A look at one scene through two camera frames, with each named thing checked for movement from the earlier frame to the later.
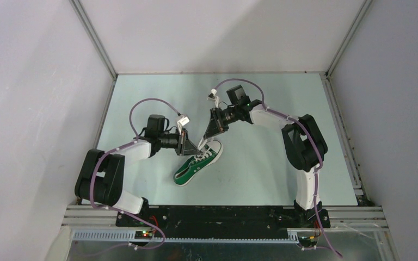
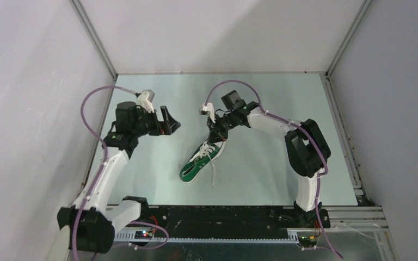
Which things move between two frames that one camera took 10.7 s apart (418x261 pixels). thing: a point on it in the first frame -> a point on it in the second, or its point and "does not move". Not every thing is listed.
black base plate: [220, 221] does not move
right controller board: [305, 241] does not move
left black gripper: [184, 146] -> [165, 128]
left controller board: [145, 235] does not move
